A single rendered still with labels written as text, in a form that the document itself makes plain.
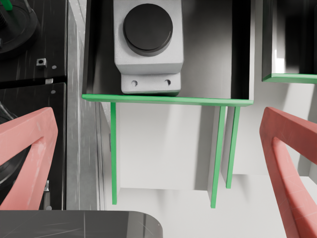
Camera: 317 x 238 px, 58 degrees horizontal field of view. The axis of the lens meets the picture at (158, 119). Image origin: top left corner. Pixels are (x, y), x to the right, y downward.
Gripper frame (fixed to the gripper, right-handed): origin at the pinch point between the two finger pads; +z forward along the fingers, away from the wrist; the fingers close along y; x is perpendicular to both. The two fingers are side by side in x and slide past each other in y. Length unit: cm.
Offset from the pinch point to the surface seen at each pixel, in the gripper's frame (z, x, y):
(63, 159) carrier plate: 22.7, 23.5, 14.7
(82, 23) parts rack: 19.4, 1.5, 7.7
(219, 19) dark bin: 14.7, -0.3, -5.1
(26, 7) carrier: 48, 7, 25
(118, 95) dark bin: 8.9, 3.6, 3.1
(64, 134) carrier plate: 26.7, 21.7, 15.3
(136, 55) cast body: 6.9, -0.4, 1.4
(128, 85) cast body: 8.4, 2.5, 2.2
